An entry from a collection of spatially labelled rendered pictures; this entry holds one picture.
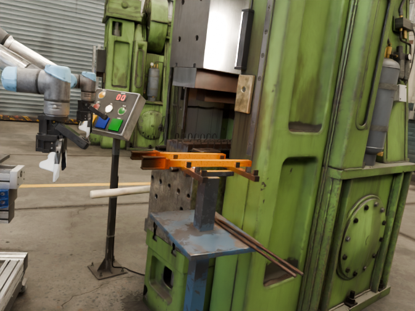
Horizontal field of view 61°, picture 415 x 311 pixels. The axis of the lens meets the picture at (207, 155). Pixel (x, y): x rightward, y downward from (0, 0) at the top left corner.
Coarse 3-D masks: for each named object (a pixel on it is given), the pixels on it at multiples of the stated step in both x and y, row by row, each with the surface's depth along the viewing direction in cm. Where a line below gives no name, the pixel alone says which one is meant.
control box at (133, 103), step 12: (96, 96) 221; (108, 96) 217; (120, 96) 214; (132, 96) 211; (132, 108) 207; (96, 120) 213; (132, 120) 208; (96, 132) 214; (108, 132) 206; (120, 132) 203
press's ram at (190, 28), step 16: (176, 0) 182; (192, 0) 172; (208, 0) 162; (224, 0) 166; (240, 0) 172; (176, 16) 183; (192, 16) 172; (208, 16) 163; (224, 16) 168; (240, 16) 174; (176, 32) 183; (192, 32) 172; (208, 32) 164; (224, 32) 170; (176, 48) 183; (192, 48) 173; (208, 48) 166; (224, 48) 172; (176, 64) 185; (192, 64) 173; (208, 64) 168; (224, 64) 174
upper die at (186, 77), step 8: (176, 72) 184; (184, 72) 178; (192, 72) 173; (200, 72) 172; (208, 72) 175; (216, 72) 178; (176, 80) 184; (184, 80) 178; (192, 80) 173; (200, 80) 173; (208, 80) 176; (216, 80) 179; (224, 80) 183; (232, 80) 186; (200, 88) 174; (208, 88) 177; (216, 88) 180; (224, 88) 184; (232, 88) 187
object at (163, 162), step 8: (144, 160) 120; (152, 160) 122; (160, 160) 123; (168, 160) 123; (176, 160) 125; (184, 160) 127; (192, 160) 129; (200, 160) 130; (208, 160) 132; (216, 160) 134; (224, 160) 136; (232, 160) 138; (240, 160) 140; (248, 160) 142; (144, 168) 120; (152, 168) 122; (160, 168) 123; (168, 168) 124
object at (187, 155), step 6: (132, 156) 131; (138, 156) 132; (168, 156) 137; (180, 156) 139; (186, 156) 140; (192, 156) 142; (198, 156) 143; (204, 156) 145; (210, 156) 146; (216, 156) 147
